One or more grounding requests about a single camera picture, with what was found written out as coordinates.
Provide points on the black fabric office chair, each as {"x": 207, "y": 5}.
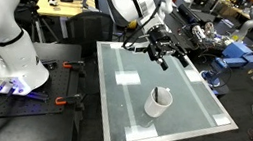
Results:
{"x": 88, "y": 31}

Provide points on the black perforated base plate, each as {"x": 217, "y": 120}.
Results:
{"x": 25, "y": 112}

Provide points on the small dark desk item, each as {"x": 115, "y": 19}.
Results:
{"x": 53, "y": 1}

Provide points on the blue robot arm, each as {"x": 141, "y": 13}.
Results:
{"x": 240, "y": 53}

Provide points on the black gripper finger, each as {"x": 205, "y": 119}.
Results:
{"x": 183, "y": 59}
{"x": 163, "y": 64}

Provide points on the white ceramic mug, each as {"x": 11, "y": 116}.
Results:
{"x": 156, "y": 108}

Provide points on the black camera tripod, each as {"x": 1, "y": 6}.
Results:
{"x": 35, "y": 23}

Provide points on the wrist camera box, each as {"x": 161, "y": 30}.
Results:
{"x": 140, "y": 49}

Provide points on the slim white robot arm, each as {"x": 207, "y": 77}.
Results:
{"x": 252, "y": 18}

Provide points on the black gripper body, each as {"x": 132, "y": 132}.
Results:
{"x": 161, "y": 43}

